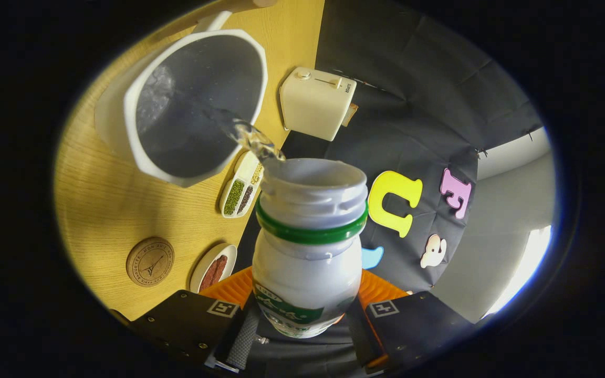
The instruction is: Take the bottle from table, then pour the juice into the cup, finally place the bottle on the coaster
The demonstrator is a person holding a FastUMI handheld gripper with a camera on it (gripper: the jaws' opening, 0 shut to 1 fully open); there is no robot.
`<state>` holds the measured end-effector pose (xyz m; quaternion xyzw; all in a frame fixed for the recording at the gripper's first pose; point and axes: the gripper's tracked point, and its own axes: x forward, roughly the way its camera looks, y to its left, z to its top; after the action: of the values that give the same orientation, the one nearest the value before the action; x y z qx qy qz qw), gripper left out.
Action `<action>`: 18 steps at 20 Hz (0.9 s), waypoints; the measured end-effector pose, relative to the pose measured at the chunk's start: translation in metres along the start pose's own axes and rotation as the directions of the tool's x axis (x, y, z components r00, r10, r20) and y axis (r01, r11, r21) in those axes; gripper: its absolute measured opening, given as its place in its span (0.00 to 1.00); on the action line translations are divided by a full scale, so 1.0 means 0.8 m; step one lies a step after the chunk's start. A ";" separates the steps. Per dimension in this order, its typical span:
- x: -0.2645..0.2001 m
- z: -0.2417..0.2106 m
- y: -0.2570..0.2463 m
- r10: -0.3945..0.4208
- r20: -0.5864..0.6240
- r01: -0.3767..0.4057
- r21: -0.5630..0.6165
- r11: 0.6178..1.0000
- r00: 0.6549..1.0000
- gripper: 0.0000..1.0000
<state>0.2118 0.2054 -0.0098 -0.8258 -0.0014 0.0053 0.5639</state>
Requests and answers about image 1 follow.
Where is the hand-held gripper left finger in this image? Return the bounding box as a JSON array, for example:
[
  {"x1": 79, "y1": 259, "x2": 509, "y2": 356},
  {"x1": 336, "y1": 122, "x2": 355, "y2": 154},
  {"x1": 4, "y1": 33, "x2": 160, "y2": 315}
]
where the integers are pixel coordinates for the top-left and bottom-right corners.
[{"x1": 129, "y1": 266, "x2": 261, "y2": 374}]

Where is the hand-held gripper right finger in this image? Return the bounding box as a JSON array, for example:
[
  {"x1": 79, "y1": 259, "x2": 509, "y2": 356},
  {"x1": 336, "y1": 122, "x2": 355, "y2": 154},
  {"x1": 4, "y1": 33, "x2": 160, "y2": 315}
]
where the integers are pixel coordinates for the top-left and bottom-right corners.
[{"x1": 346, "y1": 269, "x2": 475, "y2": 374}]

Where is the round wooden coaster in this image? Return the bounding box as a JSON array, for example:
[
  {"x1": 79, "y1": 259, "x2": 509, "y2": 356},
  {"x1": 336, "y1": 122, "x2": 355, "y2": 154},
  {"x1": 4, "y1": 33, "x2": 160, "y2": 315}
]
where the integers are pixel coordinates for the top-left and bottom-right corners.
[{"x1": 126, "y1": 237, "x2": 175, "y2": 287}]

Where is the white juice bottle green ring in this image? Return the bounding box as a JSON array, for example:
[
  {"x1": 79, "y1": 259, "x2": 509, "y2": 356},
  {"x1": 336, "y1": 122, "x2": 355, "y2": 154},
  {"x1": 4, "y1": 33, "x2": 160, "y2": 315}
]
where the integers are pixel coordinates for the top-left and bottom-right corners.
[{"x1": 252, "y1": 157, "x2": 370, "y2": 339}]

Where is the clear poured juice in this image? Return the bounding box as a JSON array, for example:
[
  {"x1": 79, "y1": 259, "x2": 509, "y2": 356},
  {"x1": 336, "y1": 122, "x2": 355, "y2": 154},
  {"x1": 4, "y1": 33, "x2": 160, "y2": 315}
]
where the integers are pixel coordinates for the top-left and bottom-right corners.
[{"x1": 205, "y1": 105, "x2": 286, "y2": 162}]

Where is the white cup wooden handle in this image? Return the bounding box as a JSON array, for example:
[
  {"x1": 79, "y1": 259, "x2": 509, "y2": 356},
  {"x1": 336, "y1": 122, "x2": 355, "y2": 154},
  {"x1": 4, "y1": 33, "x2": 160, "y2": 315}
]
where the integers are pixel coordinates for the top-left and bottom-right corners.
[{"x1": 94, "y1": 0, "x2": 278, "y2": 188}]

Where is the brown meat patty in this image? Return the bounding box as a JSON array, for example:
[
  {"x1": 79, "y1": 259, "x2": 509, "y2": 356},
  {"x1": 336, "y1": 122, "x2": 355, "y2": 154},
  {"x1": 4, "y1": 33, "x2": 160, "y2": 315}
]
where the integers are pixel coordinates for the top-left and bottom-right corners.
[{"x1": 199, "y1": 255, "x2": 228, "y2": 292}]

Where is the white round plate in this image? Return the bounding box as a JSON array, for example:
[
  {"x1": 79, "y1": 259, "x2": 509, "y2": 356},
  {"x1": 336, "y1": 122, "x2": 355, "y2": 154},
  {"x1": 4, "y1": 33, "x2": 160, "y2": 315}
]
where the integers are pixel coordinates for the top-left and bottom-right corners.
[{"x1": 190, "y1": 243, "x2": 238, "y2": 293}]

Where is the wooden table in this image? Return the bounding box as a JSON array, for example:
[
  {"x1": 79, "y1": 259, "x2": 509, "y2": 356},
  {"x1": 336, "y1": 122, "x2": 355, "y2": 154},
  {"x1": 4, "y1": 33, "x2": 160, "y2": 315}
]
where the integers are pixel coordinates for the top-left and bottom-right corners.
[{"x1": 53, "y1": 0, "x2": 326, "y2": 322}]

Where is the white divided bean dish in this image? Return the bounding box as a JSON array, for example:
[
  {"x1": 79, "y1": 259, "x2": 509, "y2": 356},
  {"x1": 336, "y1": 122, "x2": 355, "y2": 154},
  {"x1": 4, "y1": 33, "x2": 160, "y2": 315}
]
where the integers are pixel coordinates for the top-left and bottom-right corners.
[{"x1": 220, "y1": 151, "x2": 265, "y2": 219}]

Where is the cream toaster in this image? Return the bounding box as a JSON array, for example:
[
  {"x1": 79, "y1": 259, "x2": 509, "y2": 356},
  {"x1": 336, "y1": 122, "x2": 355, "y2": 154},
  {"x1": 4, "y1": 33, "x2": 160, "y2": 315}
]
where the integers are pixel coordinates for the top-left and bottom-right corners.
[{"x1": 279, "y1": 67, "x2": 358, "y2": 142}]

